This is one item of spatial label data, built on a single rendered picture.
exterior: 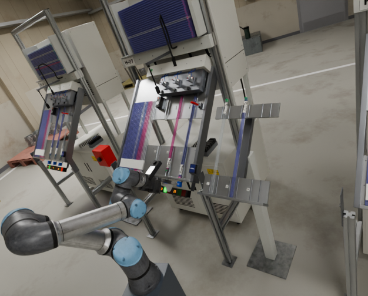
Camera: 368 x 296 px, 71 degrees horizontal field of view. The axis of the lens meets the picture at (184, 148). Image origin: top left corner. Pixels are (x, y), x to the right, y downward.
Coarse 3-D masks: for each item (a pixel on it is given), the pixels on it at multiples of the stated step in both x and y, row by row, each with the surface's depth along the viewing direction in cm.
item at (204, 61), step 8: (200, 56) 154; (208, 56) 154; (160, 64) 175; (168, 64) 171; (176, 64) 166; (184, 64) 161; (192, 64) 157; (200, 64) 153; (208, 64) 154; (152, 72) 179; (160, 72) 173; (168, 72) 169; (176, 72) 166; (208, 72) 158; (152, 80) 186
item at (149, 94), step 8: (144, 80) 195; (208, 80) 157; (144, 88) 193; (152, 88) 187; (136, 96) 196; (144, 96) 190; (152, 96) 185; (176, 96) 170; (184, 96) 166; (192, 96) 161; (200, 96) 157; (168, 104) 173; (176, 104) 168; (184, 104) 164; (192, 104) 160; (160, 112) 175; (168, 112) 171; (176, 112) 166; (184, 112) 162; (200, 112) 154
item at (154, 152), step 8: (152, 152) 170; (160, 152) 166; (168, 152) 162; (176, 152) 158; (192, 152) 150; (152, 160) 169; (160, 160) 164; (176, 160) 156; (192, 160) 149; (144, 168) 171; (160, 168) 162; (176, 168) 155; (184, 168) 151; (176, 176) 153; (184, 176) 150
